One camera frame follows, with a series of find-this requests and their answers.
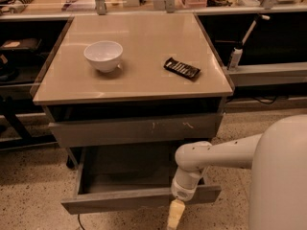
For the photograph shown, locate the black snack bar packet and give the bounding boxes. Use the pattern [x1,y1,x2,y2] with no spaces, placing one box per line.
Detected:
[163,57,201,80]

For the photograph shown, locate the grey drawer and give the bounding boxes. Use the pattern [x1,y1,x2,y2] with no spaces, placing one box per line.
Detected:
[60,141,223,216]
[49,113,223,148]

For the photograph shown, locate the white ceramic bowl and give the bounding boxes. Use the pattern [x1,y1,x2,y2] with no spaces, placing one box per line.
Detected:
[83,40,123,73]

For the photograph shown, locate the white bottle with nozzle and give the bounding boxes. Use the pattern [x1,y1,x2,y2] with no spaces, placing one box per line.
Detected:
[226,14,271,71]

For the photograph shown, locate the grey top drawer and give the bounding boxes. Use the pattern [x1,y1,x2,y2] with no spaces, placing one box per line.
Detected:
[49,113,223,148]

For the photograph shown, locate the grey drawer cabinet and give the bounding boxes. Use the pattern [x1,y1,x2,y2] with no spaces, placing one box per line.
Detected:
[31,13,233,166]

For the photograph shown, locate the dark box on shelf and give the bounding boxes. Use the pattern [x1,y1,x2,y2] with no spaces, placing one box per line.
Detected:
[0,38,41,51]

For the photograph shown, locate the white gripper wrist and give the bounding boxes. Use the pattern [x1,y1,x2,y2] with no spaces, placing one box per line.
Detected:
[167,167,205,230]

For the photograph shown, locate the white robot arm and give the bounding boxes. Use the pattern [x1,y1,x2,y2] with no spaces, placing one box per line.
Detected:
[167,114,307,230]

